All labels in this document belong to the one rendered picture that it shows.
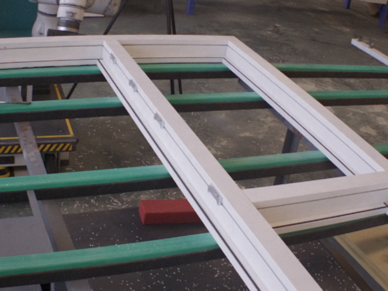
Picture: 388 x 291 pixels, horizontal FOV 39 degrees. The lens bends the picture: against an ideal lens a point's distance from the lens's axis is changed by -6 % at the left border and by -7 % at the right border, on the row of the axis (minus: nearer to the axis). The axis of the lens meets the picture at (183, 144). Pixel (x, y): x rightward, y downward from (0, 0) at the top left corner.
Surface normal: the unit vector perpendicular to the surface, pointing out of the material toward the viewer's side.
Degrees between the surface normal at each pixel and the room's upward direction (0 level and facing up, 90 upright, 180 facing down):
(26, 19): 90
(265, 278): 90
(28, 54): 90
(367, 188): 90
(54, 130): 0
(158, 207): 0
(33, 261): 0
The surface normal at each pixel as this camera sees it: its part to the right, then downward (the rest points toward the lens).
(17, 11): 0.33, 0.49
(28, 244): 0.15, -0.87
